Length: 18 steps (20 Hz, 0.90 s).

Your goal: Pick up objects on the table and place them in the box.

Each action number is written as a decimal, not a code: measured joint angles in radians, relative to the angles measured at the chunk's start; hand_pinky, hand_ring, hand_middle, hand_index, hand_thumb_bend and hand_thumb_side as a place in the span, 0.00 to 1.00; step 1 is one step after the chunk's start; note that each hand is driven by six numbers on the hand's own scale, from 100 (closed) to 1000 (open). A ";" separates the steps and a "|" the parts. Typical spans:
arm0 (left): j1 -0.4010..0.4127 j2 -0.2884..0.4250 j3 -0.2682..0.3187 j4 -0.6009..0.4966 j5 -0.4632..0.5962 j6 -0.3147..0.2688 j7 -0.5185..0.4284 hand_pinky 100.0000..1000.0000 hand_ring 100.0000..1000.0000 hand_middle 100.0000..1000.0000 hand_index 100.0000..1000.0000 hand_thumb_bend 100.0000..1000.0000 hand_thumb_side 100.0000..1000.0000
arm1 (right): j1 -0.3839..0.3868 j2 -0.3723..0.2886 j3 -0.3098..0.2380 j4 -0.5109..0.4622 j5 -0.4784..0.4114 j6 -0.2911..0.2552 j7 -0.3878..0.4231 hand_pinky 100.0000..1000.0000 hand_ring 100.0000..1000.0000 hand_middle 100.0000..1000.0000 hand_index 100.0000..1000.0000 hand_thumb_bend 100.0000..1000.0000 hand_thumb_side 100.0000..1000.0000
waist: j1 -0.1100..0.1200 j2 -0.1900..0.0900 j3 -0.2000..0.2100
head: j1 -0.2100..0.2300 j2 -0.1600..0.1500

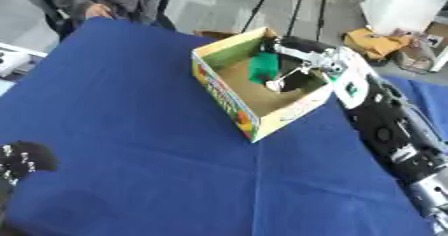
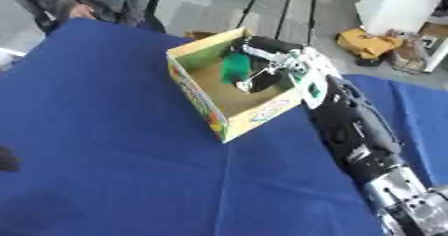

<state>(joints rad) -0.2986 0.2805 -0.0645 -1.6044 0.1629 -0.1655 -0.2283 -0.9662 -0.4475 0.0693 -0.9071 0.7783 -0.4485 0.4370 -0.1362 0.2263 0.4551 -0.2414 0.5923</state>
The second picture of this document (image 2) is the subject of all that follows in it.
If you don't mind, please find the tan cardboard box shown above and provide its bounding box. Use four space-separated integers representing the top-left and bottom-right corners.
164 26 308 144

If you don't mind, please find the white cabinet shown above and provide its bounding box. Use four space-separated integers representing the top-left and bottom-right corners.
353 0 448 73

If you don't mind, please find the person's hand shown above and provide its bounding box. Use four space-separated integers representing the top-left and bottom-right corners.
68 3 98 20

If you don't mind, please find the person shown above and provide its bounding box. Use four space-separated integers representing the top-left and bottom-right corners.
8 0 168 34

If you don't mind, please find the green block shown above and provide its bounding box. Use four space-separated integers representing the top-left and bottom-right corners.
218 51 252 85

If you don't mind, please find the clear plastic bag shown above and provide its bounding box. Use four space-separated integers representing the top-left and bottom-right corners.
388 32 433 75

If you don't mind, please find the black tripod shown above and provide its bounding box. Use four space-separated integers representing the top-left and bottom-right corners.
234 0 324 46

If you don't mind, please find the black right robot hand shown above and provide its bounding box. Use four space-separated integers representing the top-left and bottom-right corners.
224 35 307 94

